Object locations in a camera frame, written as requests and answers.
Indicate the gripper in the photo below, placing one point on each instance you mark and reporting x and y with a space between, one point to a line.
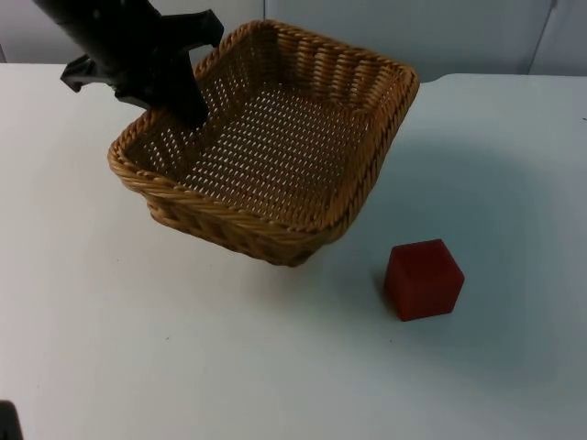
137 64

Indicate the pale brown wicker basket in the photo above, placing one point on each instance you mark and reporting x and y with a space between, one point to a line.
284 151

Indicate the red cube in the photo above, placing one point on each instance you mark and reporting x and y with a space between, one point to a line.
422 279

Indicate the black rounded object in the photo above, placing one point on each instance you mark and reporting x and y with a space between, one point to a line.
8 421

